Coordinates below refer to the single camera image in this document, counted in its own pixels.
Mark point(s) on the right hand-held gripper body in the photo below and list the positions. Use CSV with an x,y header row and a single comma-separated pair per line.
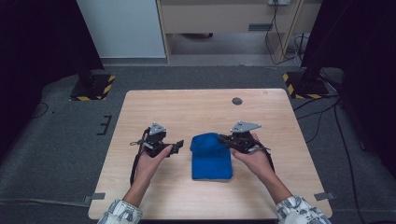
x,y
246,141

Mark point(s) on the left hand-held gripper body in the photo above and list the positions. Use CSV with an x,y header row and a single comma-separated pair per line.
x,y
154,141

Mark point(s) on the blue cloth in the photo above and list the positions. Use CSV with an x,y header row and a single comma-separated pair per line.
x,y
211,161

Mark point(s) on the person's right hand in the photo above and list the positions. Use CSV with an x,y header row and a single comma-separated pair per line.
x,y
257,161

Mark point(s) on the person's left hand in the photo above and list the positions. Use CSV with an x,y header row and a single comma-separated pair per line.
x,y
148,168

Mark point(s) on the grey round table grommet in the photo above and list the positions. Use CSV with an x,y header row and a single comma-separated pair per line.
x,y
237,101

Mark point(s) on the grey tape strip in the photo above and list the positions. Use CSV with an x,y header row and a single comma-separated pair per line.
x,y
324,196
96,196

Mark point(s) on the black stand with striped base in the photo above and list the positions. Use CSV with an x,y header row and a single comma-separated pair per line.
x,y
306,87
93,88

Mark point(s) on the dark round object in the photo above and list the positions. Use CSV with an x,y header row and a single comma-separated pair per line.
x,y
196,35

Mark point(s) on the white panel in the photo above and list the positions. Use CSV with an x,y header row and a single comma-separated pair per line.
x,y
121,28

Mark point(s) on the light wooden desk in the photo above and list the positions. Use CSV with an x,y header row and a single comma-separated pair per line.
x,y
218,17

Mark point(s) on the white power strip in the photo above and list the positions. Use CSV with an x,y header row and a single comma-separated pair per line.
x,y
279,2

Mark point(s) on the black curtain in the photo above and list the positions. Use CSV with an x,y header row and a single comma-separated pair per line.
x,y
37,46
361,46

